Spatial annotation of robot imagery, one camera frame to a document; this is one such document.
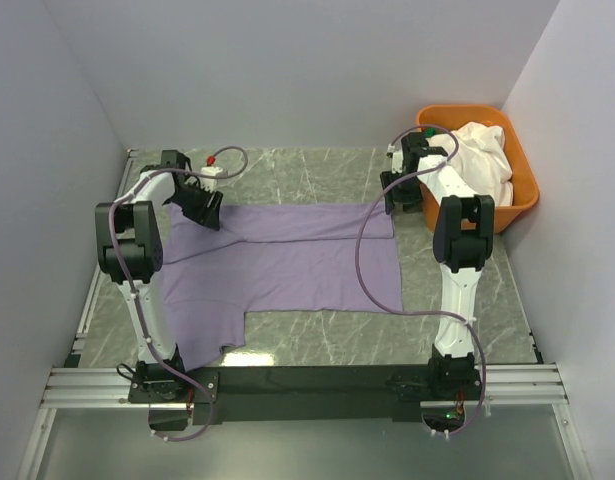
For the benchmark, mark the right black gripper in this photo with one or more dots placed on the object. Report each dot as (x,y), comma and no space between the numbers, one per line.
(409,202)

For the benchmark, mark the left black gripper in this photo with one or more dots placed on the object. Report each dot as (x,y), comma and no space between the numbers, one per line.
(207,215)

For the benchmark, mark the purple t shirt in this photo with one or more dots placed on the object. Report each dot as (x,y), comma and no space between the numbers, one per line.
(273,258)

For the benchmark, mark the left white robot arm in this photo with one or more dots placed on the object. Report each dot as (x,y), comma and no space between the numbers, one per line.
(130,252)

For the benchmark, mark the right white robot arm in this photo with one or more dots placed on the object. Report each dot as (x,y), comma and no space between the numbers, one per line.
(462,243)

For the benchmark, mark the green object in basket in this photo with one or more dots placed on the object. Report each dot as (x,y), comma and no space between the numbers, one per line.
(430,132)

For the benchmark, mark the orange plastic basket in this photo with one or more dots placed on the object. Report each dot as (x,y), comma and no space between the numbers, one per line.
(525,188)

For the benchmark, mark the white t shirt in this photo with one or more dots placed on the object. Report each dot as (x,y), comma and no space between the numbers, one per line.
(480,166)

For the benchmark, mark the black mounting base bar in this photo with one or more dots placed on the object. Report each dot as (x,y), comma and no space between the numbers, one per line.
(282,393)

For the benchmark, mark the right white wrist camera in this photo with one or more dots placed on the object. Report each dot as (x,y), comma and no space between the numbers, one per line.
(395,155)

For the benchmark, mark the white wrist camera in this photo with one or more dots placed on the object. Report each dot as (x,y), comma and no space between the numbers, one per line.
(395,155)
(211,173)

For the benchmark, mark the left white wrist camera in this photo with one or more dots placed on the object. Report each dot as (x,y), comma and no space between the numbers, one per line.
(211,173)

